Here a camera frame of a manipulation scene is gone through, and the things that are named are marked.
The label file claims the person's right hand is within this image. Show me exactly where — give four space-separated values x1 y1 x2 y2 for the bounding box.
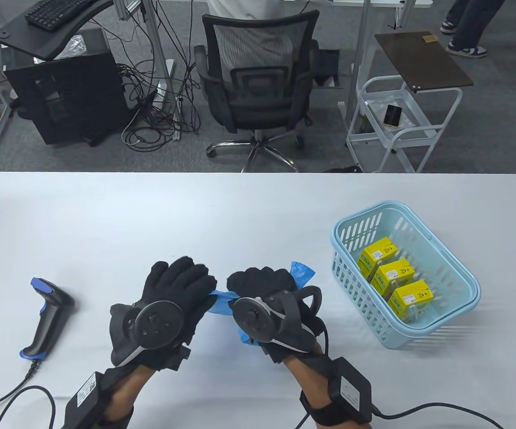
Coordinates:
227 267 326 365

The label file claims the person's left hand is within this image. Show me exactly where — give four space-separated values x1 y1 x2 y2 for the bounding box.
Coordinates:
108 256 218 371

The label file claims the blue plastic bag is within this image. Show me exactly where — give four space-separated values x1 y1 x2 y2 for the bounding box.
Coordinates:
207 261 317 345

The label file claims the yellow chrysanthemum tea package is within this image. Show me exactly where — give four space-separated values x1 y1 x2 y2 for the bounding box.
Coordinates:
371 258 416 295
387 280 434 320
359 237 398 277

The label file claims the black blue barcode scanner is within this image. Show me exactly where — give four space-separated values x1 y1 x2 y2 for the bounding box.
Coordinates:
19 277 76 361

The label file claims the person's left forearm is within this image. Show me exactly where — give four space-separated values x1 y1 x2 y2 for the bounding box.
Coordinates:
106 364 156 421

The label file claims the black white tracking controller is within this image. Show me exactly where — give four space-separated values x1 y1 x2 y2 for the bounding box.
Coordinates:
233 286 323 356
110 300 185 365

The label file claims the black wrist sensor box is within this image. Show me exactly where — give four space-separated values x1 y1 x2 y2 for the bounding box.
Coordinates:
63 372 115 429
332 357 372 423

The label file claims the black mesh office chair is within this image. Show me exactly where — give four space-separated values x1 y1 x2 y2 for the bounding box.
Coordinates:
194 11 320 173

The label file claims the light blue plastic basket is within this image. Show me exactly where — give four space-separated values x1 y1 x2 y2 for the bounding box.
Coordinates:
330 201 481 350

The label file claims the black computer tower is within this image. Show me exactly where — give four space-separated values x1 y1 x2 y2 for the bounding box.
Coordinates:
4 50 131 147

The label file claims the black open box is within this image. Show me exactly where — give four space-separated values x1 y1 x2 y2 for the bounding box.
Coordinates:
314 48 343 89

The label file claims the grey metal desk leg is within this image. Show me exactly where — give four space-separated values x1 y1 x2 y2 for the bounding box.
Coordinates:
345 0 370 117
142 0 176 108

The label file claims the clear plastic bag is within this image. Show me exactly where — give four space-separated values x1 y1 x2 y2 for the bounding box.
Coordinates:
55 36 89 61

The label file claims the white metal cart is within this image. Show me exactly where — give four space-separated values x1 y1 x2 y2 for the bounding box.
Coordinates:
346 75 463 174

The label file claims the black keyboard shelf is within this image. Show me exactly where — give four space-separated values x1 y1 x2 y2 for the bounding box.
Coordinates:
0 0 114 61

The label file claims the dark brown board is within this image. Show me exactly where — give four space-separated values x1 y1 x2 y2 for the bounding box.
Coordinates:
374 31 474 93

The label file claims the black keyboard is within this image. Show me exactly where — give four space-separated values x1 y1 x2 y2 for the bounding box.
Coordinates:
25 0 102 32

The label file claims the black wrist strap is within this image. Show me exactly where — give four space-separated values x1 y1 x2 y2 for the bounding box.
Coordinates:
93 402 133 429
300 389 372 426

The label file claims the black cable tangle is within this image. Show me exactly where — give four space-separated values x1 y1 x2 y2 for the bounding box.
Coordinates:
117 0 203 152

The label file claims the black scanner cable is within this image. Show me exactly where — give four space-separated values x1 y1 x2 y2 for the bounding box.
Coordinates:
0 357 44 414

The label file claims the black sensor box cable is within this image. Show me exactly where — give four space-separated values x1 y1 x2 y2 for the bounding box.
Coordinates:
372 401 504 429
0 384 57 429

